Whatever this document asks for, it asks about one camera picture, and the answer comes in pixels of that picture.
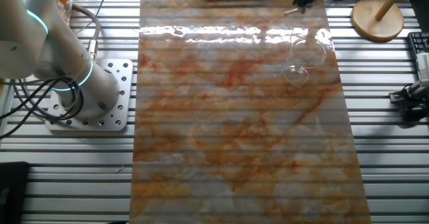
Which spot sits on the black keyboard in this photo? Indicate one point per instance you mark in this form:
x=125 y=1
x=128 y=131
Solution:
x=417 y=41

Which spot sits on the clear glass beaker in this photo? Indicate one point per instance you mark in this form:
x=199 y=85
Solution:
x=303 y=58

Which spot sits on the orange marble pattern mat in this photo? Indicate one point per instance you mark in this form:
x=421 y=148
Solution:
x=234 y=133

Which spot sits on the clear glass test tube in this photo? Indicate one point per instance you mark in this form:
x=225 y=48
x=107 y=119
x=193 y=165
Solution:
x=290 y=12

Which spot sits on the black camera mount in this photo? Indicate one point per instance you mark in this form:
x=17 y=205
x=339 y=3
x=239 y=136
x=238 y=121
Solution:
x=415 y=111

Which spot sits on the small curled scrap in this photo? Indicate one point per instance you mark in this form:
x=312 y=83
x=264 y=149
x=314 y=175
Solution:
x=120 y=169

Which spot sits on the dark flat panel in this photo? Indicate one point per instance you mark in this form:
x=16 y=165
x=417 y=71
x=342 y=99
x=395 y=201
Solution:
x=420 y=11

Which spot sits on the black box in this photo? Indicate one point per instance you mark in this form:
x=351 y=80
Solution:
x=13 y=194

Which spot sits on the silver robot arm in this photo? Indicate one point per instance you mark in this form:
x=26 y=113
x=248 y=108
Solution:
x=67 y=59

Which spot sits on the wooden mug tree stand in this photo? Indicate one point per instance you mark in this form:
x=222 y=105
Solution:
x=377 y=26

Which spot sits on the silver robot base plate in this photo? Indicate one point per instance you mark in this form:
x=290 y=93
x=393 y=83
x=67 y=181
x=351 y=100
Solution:
x=92 y=126

